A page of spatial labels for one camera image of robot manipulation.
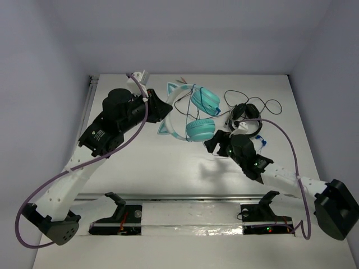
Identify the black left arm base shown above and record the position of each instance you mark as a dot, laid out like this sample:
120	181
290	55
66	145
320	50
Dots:
125	219

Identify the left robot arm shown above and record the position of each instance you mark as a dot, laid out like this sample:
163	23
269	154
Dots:
122	118

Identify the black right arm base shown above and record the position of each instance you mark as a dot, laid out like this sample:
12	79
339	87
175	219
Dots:
259	218

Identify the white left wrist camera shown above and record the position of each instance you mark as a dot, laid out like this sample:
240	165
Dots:
140	76

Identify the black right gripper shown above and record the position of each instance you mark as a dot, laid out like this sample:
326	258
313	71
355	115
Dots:
222	137

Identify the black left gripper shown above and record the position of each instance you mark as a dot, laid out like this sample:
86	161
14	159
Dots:
151	105

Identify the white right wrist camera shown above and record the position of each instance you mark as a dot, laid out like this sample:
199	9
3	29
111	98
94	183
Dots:
238	128

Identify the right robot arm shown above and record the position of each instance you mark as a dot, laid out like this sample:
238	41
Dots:
329	205

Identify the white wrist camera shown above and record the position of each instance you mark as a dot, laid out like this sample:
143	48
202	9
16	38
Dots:
140	76
238	128

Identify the black headset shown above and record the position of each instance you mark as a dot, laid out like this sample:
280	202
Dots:
244	111

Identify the teal cat-ear headphones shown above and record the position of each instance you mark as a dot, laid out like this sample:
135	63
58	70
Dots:
197	129

